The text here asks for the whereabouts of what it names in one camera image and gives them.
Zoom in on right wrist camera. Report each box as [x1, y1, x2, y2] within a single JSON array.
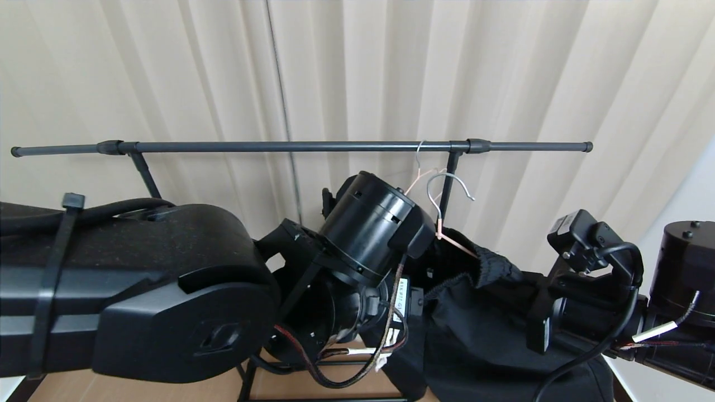
[[547, 209, 644, 296]]

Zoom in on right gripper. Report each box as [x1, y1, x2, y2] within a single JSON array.
[[528, 272, 649, 355]]

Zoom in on black cable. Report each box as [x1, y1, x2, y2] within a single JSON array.
[[533, 241, 646, 402]]

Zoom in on beige curtain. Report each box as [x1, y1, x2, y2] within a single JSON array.
[[0, 0, 715, 280]]

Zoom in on black shorts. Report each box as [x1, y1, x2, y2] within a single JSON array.
[[385, 226, 615, 402]]

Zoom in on black clothes rack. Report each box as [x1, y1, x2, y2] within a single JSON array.
[[10, 138, 594, 402]]

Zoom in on pink clothes hanger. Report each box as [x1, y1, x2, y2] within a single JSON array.
[[426, 171, 479, 259], [403, 140, 447, 197]]

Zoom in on grey curtain cord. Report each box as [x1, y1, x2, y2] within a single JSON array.
[[265, 0, 305, 227]]

